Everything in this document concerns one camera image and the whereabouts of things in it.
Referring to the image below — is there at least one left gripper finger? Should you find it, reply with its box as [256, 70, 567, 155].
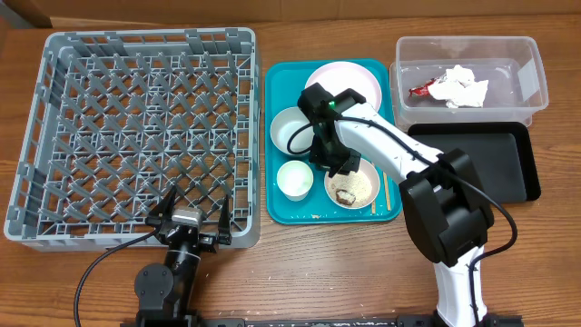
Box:
[217, 194, 232, 245]
[145, 185, 177, 227]

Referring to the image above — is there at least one white cup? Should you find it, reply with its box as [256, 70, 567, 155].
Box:
[277, 161, 314, 202]

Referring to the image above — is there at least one brown food scrap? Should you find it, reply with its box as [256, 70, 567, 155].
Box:
[335, 189, 357, 206]

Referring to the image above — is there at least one grey bowl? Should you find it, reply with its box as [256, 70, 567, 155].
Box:
[270, 106, 314, 155]

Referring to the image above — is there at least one large white plate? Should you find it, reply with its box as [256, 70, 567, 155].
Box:
[305, 61, 382, 112]

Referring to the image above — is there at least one white napkin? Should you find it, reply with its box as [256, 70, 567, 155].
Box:
[428, 64, 488, 109]

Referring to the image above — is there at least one rice pile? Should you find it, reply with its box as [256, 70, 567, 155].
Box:
[330, 172, 372, 207]

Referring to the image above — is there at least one red wrapper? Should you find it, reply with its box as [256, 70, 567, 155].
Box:
[409, 78, 437, 97]

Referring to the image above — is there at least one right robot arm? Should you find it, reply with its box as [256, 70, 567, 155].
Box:
[298, 84, 494, 326]

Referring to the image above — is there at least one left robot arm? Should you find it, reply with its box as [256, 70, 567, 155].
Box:
[134, 187, 232, 327]

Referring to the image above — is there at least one teal serving tray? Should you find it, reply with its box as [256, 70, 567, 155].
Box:
[264, 61, 402, 224]

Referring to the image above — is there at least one right wooden chopstick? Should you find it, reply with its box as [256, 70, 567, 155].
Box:
[382, 172, 392, 212]

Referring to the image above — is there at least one grey plastic dish rack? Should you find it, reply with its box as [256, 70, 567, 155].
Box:
[4, 27, 261, 252]

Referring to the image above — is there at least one clear plastic bin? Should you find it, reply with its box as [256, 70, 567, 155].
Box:
[389, 36, 549, 130]

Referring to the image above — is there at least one black tray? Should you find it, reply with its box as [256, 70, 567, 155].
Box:
[408, 122, 541, 204]

